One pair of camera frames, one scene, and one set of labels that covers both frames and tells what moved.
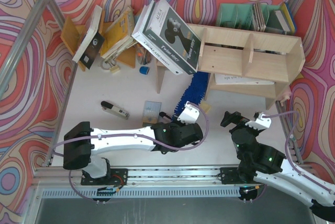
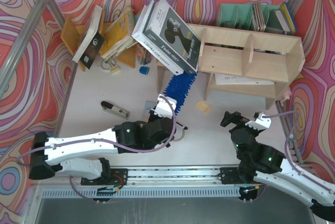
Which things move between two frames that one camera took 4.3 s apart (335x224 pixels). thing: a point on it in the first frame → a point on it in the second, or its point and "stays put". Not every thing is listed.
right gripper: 237,122 stays put
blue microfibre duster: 194,92 → 178,87
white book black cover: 91,42 stays put
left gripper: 175,122 → 156,115
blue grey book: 286,19 stays put
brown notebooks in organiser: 259,22 stays put
